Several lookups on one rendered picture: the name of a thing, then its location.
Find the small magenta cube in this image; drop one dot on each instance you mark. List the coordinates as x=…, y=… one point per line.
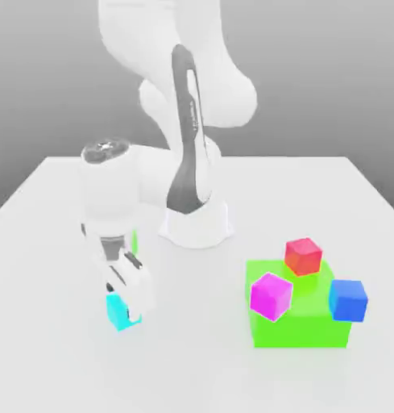
x=270, y=297

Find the large green box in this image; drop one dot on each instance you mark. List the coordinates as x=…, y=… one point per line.
x=299, y=326

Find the small blue cube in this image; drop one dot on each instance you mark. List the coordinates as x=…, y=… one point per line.
x=348, y=301

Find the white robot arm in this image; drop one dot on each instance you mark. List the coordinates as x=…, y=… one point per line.
x=196, y=80

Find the small cyan cube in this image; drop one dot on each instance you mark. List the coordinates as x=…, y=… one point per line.
x=117, y=311

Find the small red cube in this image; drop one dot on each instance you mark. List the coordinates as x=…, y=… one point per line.
x=303, y=258

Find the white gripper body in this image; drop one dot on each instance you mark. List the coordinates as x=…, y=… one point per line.
x=135, y=287

